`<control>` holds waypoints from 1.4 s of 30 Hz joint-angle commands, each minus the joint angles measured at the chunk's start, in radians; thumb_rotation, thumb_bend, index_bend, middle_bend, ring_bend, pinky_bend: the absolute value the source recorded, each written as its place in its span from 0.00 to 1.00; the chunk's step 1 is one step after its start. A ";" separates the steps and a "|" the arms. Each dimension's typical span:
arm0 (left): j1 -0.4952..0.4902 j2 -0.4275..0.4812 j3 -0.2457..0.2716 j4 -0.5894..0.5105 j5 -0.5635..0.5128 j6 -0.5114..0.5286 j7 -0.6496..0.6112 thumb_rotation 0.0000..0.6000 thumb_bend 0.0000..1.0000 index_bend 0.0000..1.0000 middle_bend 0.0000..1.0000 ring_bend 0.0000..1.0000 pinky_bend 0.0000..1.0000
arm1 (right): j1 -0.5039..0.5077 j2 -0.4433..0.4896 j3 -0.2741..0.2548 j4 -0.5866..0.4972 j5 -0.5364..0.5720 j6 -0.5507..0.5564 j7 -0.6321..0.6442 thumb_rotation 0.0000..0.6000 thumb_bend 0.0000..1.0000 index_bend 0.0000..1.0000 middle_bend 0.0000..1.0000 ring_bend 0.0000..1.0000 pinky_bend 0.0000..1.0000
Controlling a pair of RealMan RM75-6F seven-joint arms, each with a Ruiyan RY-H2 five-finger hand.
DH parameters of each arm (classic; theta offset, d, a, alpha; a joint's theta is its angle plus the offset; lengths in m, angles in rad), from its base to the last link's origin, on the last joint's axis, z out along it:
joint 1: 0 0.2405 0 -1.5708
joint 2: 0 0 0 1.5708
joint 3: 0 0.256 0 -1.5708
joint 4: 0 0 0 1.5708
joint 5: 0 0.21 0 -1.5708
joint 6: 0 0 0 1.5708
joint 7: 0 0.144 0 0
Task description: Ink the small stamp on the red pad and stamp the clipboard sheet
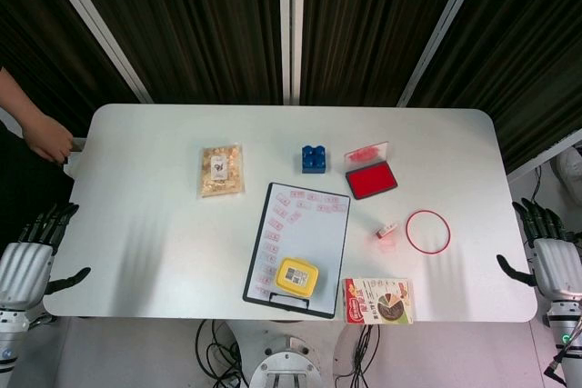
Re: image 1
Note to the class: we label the black clipboard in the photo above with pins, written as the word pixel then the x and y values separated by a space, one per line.
pixel 249 288

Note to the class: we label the blue toy block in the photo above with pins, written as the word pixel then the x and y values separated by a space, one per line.
pixel 314 160

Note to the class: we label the metal table bracket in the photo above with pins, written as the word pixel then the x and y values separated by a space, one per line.
pixel 75 146

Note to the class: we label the clear snack bag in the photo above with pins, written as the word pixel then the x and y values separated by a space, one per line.
pixel 223 170

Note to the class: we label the white frame post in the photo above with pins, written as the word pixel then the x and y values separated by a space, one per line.
pixel 97 29
pixel 290 24
pixel 448 29

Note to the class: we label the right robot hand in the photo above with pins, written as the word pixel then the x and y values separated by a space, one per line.
pixel 557 265

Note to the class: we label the yellow lidded container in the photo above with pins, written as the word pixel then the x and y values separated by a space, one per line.
pixel 296 276

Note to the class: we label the red rectangular stamp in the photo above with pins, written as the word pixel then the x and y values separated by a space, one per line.
pixel 386 230

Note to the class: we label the red biscuit box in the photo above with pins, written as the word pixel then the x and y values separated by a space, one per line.
pixel 377 301

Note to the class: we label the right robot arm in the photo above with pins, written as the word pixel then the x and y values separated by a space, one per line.
pixel 566 329

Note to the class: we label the person's forearm and hand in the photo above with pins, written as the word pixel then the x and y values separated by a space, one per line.
pixel 32 129

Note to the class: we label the white shoe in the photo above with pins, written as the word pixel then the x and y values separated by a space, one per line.
pixel 570 170

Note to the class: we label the red ink pad, clear lid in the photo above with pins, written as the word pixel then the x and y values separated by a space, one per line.
pixel 370 181

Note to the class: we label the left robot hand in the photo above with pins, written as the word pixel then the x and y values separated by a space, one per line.
pixel 23 270

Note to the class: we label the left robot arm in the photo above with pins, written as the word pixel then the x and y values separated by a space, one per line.
pixel 11 342

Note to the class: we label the grey robot torso base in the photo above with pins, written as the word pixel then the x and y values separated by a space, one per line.
pixel 288 367

